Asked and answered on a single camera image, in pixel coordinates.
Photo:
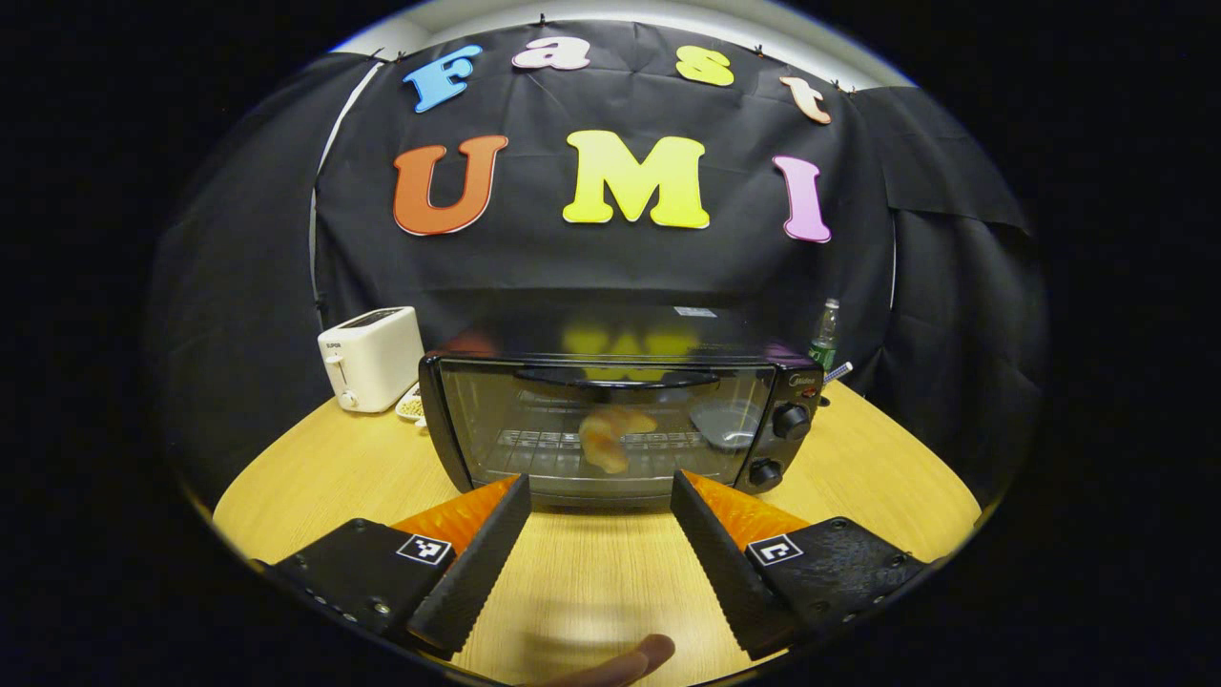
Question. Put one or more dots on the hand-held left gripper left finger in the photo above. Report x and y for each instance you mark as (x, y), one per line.
(472, 572)

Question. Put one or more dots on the white plastic straw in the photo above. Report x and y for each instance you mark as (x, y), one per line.
(839, 372)

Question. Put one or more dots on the green label water bottle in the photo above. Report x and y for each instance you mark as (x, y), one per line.
(825, 334)

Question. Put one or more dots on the white toaster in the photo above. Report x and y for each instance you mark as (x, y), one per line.
(377, 358)

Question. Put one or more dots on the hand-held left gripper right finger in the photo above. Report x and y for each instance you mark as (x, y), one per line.
(720, 563)

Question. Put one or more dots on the small white snack dish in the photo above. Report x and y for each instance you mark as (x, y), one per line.
(410, 405)

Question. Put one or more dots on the black backdrop cloth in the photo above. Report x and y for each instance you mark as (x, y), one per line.
(248, 286)

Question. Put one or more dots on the black electric oven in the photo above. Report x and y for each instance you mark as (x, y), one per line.
(792, 448)

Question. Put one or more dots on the golden croissant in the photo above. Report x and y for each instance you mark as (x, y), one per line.
(610, 439)

